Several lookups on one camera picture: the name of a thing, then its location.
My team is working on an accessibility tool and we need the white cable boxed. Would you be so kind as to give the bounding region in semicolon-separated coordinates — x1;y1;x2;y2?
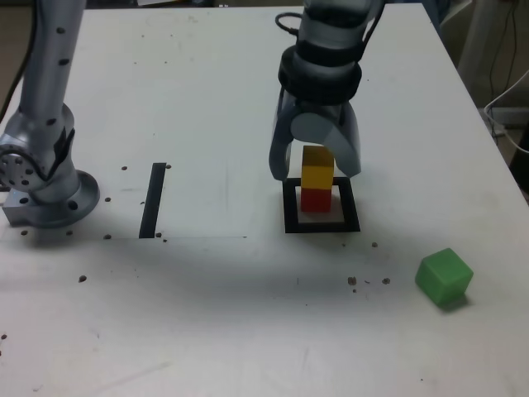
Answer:
482;68;529;155

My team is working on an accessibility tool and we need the black tape strip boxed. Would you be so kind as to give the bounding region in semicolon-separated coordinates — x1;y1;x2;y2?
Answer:
138;162;168;240

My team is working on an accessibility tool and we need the green cube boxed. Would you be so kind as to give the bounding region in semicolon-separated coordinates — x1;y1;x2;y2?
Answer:
414;247;475;310

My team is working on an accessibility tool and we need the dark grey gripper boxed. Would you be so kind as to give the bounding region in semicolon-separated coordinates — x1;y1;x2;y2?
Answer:
268;86;365;181

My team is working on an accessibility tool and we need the black tape square outline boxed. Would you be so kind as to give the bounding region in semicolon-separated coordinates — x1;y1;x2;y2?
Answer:
282;176;362;235

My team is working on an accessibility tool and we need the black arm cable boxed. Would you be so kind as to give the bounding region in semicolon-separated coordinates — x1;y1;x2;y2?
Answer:
0;0;384;119

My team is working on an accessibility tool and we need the red cube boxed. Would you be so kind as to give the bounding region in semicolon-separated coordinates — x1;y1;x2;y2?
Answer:
299;186;333;214

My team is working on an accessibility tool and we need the yellow cube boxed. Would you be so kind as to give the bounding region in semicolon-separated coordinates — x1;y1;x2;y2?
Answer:
300;145;336;191

